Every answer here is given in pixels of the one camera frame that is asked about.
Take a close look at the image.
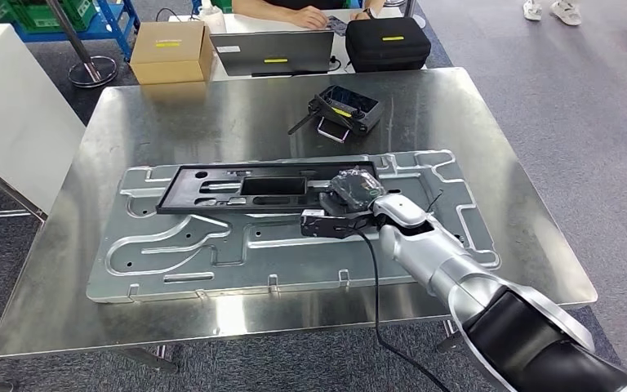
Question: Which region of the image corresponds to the cardboard box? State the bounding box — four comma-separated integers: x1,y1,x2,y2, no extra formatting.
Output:
129,20,216,86

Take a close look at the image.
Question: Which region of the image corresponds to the stainless steel workbench table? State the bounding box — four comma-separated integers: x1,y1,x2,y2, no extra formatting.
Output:
0,67,599,380

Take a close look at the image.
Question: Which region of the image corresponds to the blue cart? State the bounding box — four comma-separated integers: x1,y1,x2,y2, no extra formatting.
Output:
13,0,141,61

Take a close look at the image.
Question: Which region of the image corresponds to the black remote controller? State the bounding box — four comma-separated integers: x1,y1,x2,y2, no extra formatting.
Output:
287,84,385,136

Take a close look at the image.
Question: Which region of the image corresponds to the white cabinet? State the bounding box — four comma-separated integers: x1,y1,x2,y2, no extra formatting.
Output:
0,22,87,215

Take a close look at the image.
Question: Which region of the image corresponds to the chrome stanchion with round base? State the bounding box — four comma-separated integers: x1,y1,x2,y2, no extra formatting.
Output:
45,0,120,89

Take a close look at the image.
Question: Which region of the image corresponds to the green plastic crate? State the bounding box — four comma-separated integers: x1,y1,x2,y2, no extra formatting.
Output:
9,0,98,33

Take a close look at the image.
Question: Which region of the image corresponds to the grey laptop with yellow label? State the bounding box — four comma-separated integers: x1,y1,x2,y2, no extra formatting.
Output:
209,29,336,78

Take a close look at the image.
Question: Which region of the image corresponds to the smartphone with pale case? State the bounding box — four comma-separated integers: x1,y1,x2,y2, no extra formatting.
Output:
316,116,351,145

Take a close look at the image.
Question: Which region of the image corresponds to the stamped sheet metal panel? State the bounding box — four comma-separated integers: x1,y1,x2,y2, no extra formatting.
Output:
86,149,502,304

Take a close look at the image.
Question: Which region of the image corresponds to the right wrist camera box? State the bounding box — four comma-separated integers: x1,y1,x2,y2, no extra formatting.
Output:
300,207,385,240

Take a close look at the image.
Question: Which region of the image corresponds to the black cable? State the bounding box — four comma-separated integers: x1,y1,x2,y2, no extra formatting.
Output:
345,227,452,392

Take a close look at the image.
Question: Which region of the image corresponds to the white desk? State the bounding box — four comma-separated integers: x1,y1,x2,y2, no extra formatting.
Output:
168,7,428,82

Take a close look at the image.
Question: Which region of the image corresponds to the black plastic plate part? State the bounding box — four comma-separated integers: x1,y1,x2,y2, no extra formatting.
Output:
155,160,380,216

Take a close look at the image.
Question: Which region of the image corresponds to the black carrying case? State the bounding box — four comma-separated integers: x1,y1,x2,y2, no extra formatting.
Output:
345,16,433,74

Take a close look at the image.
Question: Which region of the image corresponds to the white bottle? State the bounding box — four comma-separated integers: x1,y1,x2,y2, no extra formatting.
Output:
199,0,228,34

